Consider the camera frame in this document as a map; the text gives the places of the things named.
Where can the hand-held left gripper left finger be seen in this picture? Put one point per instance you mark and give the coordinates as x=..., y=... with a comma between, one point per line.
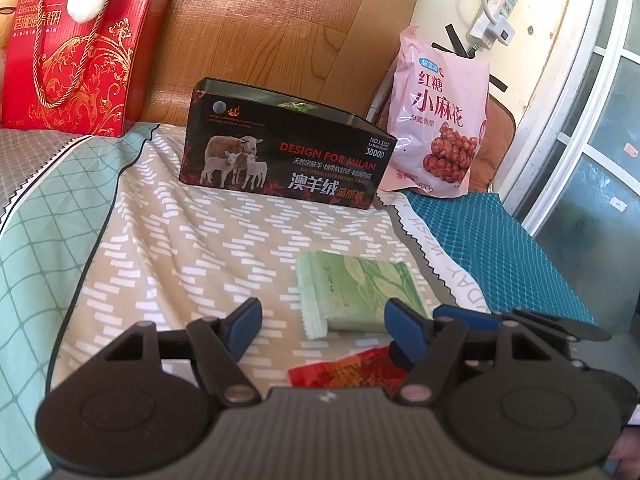
x=245, y=325

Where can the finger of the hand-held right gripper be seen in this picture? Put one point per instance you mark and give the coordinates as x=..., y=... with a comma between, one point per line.
x=465, y=317
x=400, y=356

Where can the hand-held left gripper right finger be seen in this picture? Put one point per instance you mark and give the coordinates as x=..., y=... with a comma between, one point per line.
x=407, y=330

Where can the red snack packet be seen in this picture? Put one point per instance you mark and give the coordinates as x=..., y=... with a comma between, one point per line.
x=345, y=370

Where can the light green snack packet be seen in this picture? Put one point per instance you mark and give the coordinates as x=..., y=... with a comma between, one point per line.
x=350, y=290

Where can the black sheep print box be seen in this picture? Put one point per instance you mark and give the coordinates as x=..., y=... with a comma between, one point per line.
x=280, y=160

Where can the teal mesh mat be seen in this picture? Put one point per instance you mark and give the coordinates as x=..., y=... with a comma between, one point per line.
x=500, y=250

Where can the beige patterned sheet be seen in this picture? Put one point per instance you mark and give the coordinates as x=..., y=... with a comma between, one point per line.
x=200, y=260

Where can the pink snack bag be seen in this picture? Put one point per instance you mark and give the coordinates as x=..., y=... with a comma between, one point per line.
x=435, y=110

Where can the black tape strip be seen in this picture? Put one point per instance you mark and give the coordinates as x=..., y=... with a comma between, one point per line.
x=459, y=39
x=496, y=81

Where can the grey blanket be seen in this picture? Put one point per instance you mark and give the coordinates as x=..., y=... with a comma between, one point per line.
x=25, y=160

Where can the red gift box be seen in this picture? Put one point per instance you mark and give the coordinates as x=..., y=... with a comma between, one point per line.
x=100, y=85

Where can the white plug adapter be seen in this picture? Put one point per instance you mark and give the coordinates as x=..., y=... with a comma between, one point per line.
x=492, y=32

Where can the wooden headboard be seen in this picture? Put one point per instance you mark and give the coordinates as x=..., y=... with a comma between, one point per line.
x=300, y=25

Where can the yellow duck plush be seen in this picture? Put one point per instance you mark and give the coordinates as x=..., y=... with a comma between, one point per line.
x=7, y=15

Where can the white window frame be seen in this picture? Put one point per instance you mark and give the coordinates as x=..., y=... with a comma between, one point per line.
x=590, y=110

